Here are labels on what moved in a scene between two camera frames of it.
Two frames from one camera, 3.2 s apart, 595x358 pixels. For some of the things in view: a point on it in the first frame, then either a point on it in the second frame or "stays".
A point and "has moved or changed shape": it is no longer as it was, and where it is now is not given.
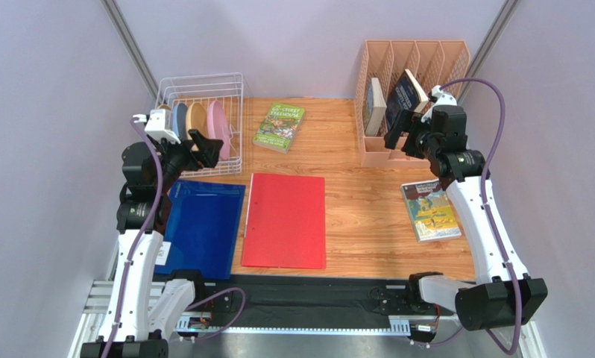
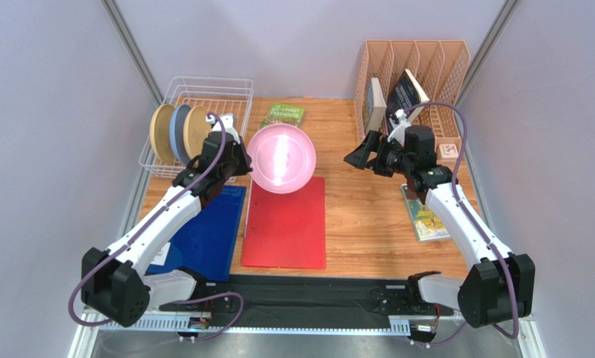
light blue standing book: x=376 y=110 stays
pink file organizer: x=432 y=63 stays
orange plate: x=196 y=119 stays
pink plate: x=218 y=128 has moved or changed shape
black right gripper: x=409 y=133 to x=374 y=154
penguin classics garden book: x=430 y=209 stays
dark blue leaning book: x=405 y=95 stays
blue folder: x=202 y=227 stays
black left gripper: x=209 y=148 to x=246 y=159
